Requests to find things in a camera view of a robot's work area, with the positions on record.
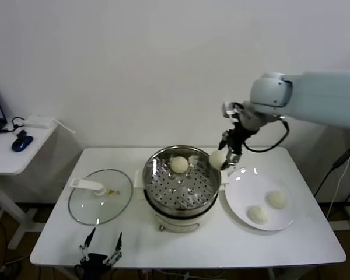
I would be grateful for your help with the blue computer mouse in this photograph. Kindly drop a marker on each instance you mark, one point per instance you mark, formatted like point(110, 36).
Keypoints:
point(22, 143)

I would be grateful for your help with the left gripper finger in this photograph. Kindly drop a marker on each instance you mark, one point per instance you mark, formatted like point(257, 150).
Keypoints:
point(90, 237)
point(119, 241)

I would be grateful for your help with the cream electric heater base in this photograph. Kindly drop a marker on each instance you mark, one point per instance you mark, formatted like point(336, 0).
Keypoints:
point(178, 227)

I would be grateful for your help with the white round plate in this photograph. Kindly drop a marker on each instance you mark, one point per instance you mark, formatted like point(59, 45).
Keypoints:
point(245, 189)

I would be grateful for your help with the white power adapter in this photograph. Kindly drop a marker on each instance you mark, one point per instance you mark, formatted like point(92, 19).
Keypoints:
point(39, 122)

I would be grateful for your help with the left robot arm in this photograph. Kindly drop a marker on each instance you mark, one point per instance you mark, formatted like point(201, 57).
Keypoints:
point(90, 274)

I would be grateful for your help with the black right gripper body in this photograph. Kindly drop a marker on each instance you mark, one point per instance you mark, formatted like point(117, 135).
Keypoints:
point(236, 138)

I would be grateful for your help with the perforated steel steamer basket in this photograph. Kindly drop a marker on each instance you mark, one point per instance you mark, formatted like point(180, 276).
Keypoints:
point(178, 192)

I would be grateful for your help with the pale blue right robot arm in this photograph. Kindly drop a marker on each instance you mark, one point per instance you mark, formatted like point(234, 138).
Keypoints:
point(323, 96)

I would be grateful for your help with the white side table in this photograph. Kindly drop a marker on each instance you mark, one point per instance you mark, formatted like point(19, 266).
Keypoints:
point(6, 160)

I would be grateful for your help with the white steamed baozi bun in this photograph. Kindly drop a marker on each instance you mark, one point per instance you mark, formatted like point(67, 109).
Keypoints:
point(178, 165)
point(258, 214)
point(216, 160)
point(277, 199)

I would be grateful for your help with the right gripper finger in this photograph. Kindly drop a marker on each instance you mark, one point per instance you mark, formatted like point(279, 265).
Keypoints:
point(234, 158)
point(223, 141)

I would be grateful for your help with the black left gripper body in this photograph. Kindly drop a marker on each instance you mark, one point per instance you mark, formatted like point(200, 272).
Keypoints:
point(97, 261)

